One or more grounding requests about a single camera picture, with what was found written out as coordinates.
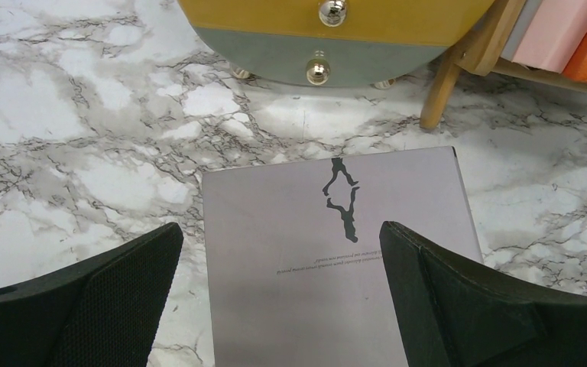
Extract grey white cover book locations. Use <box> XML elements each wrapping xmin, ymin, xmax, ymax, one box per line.
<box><xmin>202</xmin><ymin>146</ymin><xmax>482</xmax><ymax>366</ymax></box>

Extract pink flower cover book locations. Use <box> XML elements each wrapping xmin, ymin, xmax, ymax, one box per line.
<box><xmin>511</xmin><ymin>0</ymin><xmax>587</xmax><ymax>73</ymax></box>

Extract wooden book rack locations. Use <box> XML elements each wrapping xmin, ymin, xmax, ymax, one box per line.
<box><xmin>420</xmin><ymin>0</ymin><xmax>587</xmax><ymax>131</ymax></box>

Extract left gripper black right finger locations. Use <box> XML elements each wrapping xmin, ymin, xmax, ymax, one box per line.
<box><xmin>379</xmin><ymin>221</ymin><xmax>587</xmax><ymax>366</ymax></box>

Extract cream and orange bread box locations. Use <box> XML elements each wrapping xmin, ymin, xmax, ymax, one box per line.
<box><xmin>180</xmin><ymin>0</ymin><xmax>491</xmax><ymax>89</ymax></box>

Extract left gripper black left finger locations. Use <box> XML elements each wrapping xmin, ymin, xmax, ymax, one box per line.
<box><xmin>0</xmin><ymin>222</ymin><xmax>183</xmax><ymax>366</ymax></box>

